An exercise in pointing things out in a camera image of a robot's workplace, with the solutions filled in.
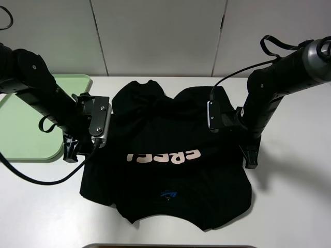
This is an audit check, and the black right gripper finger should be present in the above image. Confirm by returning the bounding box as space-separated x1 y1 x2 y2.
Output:
239 145 259 169

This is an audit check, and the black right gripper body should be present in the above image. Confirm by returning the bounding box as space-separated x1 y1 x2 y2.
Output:
222 107 261 152

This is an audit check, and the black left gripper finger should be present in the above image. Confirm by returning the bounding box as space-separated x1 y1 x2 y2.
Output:
63 136 78 163

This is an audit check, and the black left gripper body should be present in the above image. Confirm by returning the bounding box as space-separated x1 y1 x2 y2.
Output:
63 94 94 152

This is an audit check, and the black short sleeve t-shirt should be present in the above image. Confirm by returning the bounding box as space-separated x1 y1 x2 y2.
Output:
80 80 252 230

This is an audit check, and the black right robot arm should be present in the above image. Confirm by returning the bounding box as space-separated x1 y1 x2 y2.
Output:
236 36 330 169

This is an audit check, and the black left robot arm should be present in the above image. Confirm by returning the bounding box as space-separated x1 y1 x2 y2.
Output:
1 45 93 162

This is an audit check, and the light green plastic tray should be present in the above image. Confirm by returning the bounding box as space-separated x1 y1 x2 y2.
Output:
0 74 93 163

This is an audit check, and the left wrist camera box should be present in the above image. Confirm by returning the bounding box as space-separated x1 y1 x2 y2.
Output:
89 96 112 148

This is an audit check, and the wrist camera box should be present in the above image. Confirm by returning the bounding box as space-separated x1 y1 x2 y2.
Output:
207 101 221 133
89 96 112 148

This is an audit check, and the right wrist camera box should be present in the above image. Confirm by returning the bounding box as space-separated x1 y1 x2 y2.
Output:
207 101 221 133

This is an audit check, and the black left camera cable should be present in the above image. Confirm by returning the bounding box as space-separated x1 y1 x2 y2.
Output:
0 139 100 185

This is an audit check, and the black camera cable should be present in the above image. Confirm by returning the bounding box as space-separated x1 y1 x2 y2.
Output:
0 139 100 185
209 58 276 102

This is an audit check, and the black right camera cable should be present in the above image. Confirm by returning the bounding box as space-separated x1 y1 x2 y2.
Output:
209 58 276 102

